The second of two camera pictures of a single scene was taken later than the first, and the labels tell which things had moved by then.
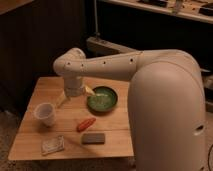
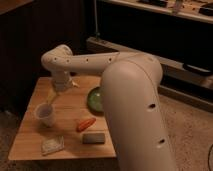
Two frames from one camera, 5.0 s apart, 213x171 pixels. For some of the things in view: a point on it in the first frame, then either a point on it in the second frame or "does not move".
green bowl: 104,100 does not move
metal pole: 96,33 does not move
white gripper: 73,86 → 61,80
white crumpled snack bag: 53,145 does not move
